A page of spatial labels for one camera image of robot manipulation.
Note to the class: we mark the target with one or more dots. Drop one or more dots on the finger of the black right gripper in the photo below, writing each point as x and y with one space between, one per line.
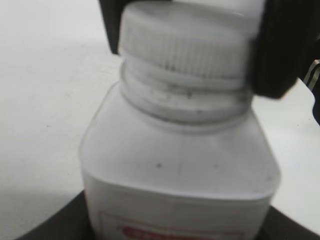
287 29
111 11

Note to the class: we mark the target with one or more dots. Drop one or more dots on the white round bottle cap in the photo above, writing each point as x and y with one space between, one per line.
207 44

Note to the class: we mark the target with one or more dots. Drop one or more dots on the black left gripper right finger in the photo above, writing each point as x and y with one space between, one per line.
277 226

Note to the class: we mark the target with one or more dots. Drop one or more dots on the white yili changqing yogurt bottle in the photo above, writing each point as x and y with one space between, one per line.
172 156

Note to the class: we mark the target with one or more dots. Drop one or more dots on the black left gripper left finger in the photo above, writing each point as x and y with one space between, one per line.
70 223

